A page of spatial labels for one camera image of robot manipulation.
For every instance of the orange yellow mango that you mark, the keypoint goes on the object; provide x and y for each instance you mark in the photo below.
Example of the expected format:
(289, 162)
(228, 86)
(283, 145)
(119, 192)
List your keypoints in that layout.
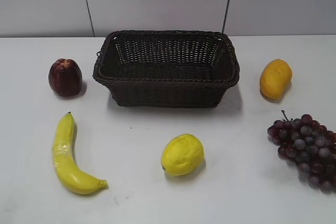
(275, 78)

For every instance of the purple grape bunch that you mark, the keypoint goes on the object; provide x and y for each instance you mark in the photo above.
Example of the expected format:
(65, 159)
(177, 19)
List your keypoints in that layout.
(308, 146)

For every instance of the yellow banana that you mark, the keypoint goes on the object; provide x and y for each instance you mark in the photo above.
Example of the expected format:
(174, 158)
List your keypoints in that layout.
(66, 169)

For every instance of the dark woven wicker basket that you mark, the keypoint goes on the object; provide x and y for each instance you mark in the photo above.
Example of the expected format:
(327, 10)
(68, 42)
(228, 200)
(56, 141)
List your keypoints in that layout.
(167, 68)

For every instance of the red apple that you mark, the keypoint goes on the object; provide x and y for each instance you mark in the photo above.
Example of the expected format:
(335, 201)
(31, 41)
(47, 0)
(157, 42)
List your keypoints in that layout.
(65, 78)

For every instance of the yellow lemon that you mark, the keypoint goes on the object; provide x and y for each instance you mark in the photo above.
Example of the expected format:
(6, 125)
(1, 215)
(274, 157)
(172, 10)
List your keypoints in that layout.
(182, 155)

